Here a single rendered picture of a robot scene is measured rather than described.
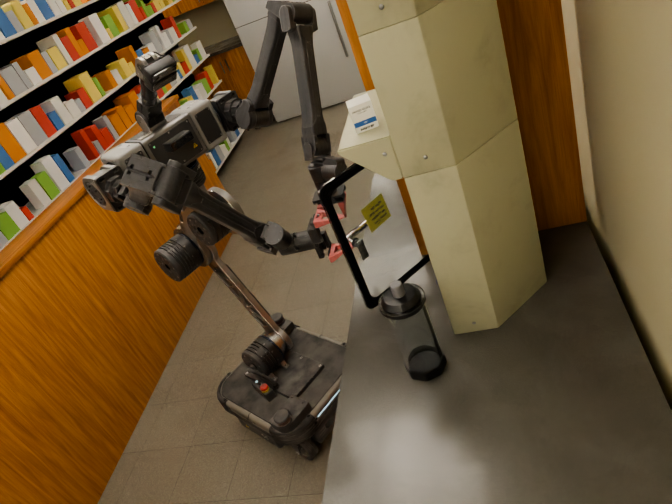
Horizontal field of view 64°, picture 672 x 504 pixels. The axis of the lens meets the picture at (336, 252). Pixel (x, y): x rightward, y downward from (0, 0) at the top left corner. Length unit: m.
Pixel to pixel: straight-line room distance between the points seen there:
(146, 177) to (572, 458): 1.05
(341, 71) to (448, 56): 5.17
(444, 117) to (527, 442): 0.66
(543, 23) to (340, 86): 4.96
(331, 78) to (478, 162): 5.16
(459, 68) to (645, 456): 0.79
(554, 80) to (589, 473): 0.90
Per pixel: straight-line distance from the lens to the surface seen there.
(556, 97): 1.50
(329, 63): 6.22
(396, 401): 1.32
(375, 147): 1.11
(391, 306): 1.18
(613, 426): 1.21
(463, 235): 1.22
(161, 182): 1.27
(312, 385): 2.47
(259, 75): 1.80
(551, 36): 1.45
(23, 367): 2.81
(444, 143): 1.11
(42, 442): 2.86
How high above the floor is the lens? 1.93
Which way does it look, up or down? 32 degrees down
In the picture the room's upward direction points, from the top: 24 degrees counter-clockwise
